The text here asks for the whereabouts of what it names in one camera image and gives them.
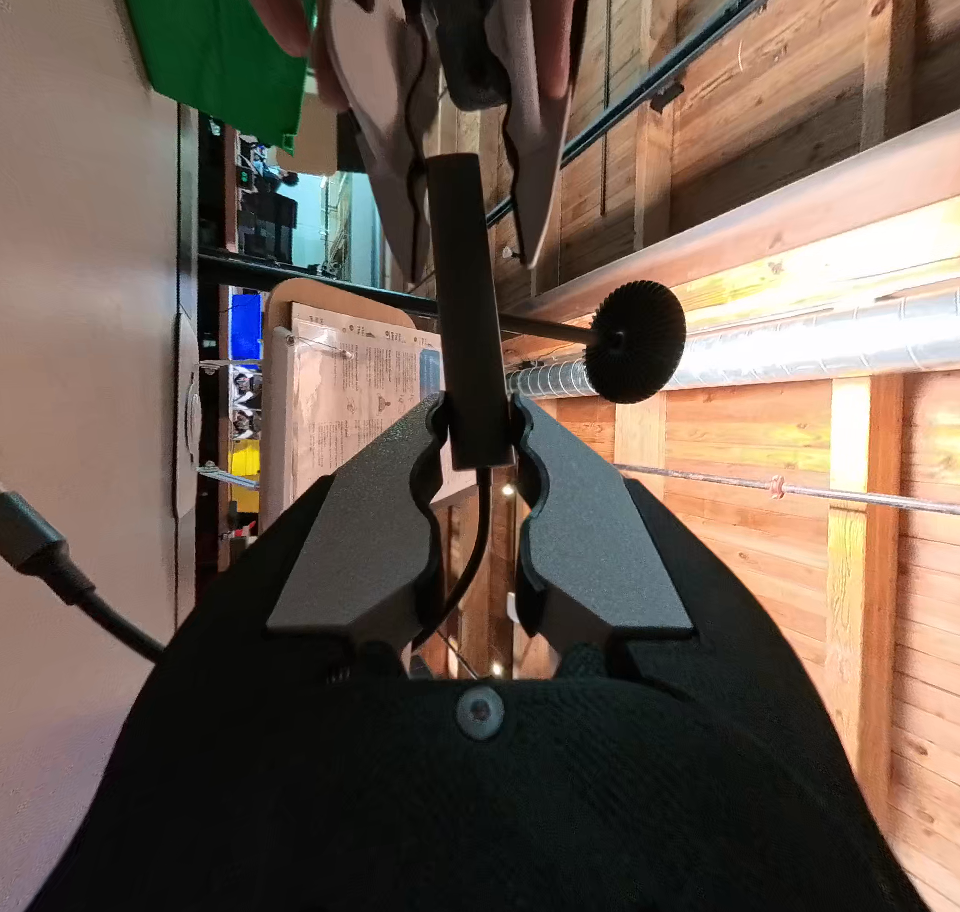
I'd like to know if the grey USB hub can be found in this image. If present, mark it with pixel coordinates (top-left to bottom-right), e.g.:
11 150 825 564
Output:
408 153 517 651

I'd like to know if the small blue crate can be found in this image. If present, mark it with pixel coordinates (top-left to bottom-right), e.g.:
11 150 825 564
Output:
231 293 264 362

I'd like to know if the green plastic bin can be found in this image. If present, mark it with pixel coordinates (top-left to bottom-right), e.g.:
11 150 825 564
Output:
112 0 316 156

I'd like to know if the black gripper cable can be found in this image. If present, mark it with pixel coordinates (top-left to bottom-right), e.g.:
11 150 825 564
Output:
0 488 166 662

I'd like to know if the silver ventilation duct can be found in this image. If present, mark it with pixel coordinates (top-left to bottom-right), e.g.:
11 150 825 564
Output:
506 282 960 399

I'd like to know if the black pleated round lamp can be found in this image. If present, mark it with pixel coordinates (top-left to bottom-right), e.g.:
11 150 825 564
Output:
498 280 687 405

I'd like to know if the black metal pole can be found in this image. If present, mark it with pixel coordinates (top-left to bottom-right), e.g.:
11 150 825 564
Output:
196 248 440 321

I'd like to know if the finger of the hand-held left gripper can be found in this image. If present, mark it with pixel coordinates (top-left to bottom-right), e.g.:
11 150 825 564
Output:
318 0 444 283
487 0 590 268

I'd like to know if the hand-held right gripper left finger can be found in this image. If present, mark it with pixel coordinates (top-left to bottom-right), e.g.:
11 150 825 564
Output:
266 393 451 647

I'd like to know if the grey desk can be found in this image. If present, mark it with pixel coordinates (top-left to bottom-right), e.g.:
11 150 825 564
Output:
0 0 185 912

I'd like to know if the small yellow crate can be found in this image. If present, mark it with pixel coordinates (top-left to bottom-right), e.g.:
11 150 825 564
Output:
228 440 261 512

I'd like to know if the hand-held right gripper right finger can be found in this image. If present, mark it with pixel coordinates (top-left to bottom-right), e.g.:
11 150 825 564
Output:
510 393 695 639

